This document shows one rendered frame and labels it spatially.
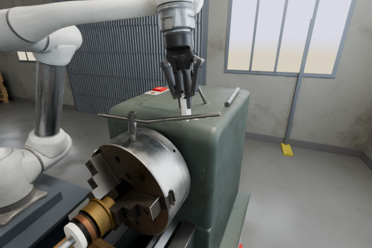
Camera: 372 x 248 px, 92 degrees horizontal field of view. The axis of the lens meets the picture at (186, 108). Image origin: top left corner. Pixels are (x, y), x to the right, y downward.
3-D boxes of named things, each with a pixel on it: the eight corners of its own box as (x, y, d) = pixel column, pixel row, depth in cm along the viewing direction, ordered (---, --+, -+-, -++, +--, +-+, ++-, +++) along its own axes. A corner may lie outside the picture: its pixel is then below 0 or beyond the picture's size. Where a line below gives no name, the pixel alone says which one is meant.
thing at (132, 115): (128, 149, 52) (125, 113, 47) (132, 145, 54) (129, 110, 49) (135, 150, 51) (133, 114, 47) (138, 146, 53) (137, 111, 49)
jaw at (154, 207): (137, 180, 54) (170, 187, 48) (141, 194, 55) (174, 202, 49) (107, 207, 45) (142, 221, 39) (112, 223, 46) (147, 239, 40)
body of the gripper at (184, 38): (155, 34, 44) (160, 71, 47) (185, 28, 40) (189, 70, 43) (171, 35, 50) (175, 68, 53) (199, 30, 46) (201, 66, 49)
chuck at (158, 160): (115, 190, 73) (108, 120, 62) (182, 228, 60) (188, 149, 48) (96, 206, 66) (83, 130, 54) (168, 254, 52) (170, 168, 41)
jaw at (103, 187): (123, 179, 57) (102, 148, 58) (130, 174, 55) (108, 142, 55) (91, 204, 48) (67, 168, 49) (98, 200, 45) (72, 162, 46)
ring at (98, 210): (96, 185, 50) (62, 211, 42) (120, 198, 45) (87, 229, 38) (102, 210, 53) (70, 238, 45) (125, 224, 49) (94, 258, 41)
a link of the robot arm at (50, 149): (15, 167, 91) (53, 144, 111) (42, 180, 90) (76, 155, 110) (9, 3, 61) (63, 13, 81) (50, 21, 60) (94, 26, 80)
